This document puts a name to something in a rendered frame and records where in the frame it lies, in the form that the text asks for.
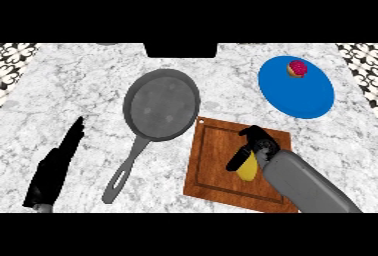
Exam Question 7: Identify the black appliance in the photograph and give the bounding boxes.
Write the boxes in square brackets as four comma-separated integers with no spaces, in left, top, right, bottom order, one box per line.
[142,43,221,59]

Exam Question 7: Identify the yellow lemon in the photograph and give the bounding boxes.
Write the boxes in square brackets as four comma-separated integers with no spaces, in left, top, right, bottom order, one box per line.
[235,150,260,183]

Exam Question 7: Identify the grey frying pan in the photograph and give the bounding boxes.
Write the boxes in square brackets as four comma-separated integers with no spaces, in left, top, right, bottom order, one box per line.
[101,68,203,205]

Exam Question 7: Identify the brown wooden cutting board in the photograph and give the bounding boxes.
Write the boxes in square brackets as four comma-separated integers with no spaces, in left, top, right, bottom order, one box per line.
[182,116,302,214]

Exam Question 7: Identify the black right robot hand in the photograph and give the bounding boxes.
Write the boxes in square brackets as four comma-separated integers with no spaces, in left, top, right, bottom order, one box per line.
[225,124,281,173]

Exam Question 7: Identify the blue round plate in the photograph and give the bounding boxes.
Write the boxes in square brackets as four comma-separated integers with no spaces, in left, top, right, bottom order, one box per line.
[257,55,337,120]

